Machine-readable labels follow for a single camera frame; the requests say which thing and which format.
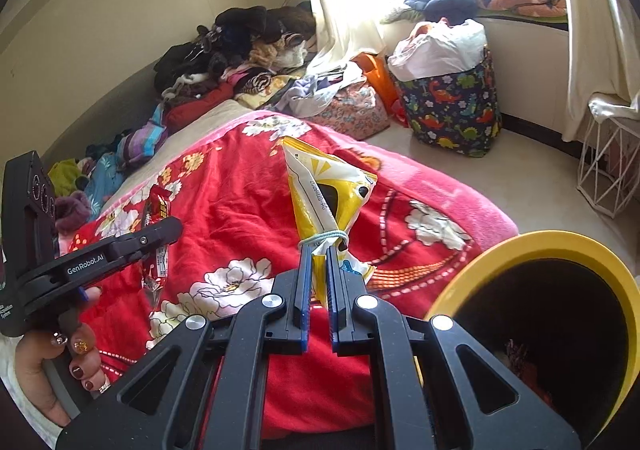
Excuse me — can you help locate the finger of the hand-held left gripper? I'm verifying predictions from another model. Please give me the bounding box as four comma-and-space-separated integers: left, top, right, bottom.
60, 217, 184, 293

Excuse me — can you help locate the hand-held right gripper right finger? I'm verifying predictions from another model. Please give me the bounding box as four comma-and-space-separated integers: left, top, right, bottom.
326, 250, 581, 450

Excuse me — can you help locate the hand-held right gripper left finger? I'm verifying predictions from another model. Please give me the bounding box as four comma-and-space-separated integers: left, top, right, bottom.
55, 245, 313, 450

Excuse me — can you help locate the red snack wrapper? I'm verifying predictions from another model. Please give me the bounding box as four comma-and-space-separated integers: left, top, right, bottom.
140, 184, 173, 303

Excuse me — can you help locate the yellow snack bag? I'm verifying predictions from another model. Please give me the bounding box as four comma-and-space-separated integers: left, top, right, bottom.
281, 136, 378, 311

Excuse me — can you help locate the yellow-rimmed trash bin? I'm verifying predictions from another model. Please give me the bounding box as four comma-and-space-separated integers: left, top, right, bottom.
424, 230, 640, 450

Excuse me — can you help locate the person's left hand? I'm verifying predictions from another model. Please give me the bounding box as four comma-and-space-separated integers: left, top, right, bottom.
14, 286, 110, 427

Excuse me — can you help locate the purple fuzzy cloth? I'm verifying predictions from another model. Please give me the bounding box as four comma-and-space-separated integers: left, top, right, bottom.
55, 195, 93, 235

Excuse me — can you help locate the blue cloth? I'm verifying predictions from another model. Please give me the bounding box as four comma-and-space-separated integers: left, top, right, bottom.
85, 150, 126, 211

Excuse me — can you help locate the red floral blanket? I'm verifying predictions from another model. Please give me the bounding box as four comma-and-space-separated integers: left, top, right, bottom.
65, 110, 521, 441

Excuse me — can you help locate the purple striped cloth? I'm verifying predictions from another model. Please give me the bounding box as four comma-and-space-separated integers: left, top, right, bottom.
117, 104, 168, 171

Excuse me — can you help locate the beige bed sheet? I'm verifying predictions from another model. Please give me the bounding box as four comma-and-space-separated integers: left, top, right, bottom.
115, 100, 251, 201

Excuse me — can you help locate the grey headboard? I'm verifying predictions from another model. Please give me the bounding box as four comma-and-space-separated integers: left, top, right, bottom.
40, 64, 166, 165

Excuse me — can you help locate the pink floral bag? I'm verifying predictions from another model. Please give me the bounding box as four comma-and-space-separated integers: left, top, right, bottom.
320, 82, 391, 141

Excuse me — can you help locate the lavender white garment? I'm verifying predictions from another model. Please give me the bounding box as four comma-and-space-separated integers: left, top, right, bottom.
277, 62, 366, 115

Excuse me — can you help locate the dinosaur print storage basket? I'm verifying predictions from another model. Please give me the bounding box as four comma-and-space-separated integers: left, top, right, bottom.
395, 47, 503, 158

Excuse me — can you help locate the orange bag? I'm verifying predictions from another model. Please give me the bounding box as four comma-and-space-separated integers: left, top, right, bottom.
350, 52, 408, 128

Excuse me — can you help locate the pile of dark clothes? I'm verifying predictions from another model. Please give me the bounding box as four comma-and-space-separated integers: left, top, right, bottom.
152, 2, 321, 131

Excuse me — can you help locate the white bag of laundry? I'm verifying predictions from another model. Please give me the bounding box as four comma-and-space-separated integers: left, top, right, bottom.
387, 20, 488, 80

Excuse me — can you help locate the green white cloth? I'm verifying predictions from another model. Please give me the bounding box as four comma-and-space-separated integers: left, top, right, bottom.
380, 4, 421, 25

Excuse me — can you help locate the white satin cloth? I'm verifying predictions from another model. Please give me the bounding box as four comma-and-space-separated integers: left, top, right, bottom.
589, 97, 640, 121

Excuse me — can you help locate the white wire side table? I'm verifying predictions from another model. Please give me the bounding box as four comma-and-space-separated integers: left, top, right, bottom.
577, 100, 640, 218

